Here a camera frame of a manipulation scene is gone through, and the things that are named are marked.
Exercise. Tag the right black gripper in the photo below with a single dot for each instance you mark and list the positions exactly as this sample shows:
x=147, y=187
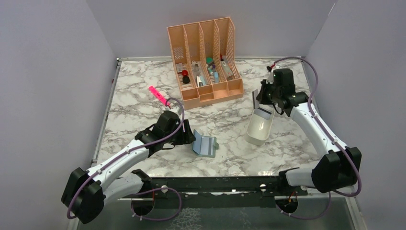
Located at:
x=261, y=97

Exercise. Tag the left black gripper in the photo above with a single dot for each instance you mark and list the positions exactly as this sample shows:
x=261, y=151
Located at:
x=186, y=137

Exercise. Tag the green card holder wallet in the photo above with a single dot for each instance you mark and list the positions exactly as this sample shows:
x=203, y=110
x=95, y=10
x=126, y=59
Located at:
x=204, y=146

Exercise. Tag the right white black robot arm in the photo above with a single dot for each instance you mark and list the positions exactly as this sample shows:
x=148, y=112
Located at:
x=339, y=164

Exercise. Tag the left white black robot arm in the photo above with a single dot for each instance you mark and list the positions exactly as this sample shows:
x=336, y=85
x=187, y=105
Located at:
x=88, y=191

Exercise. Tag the white oblong plastic tray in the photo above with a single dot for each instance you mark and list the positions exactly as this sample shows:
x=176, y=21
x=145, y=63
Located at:
x=258, y=129

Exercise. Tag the grey red stapler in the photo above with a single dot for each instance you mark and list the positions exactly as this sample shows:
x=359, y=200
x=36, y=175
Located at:
x=226, y=67

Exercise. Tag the pink highlighter marker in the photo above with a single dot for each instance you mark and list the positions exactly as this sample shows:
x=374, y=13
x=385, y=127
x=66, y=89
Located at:
x=159, y=96

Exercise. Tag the black round stamp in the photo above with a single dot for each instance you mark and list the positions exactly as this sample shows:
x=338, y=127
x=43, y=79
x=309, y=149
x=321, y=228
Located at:
x=186, y=79

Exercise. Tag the green eraser block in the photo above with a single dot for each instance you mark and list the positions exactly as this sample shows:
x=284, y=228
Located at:
x=209, y=61

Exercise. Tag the orange plastic desk organizer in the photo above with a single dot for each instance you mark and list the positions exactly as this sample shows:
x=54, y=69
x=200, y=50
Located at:
x=190, y=45

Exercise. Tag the black metal base rail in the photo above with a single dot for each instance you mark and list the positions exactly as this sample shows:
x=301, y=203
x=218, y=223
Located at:
x=212, y=192

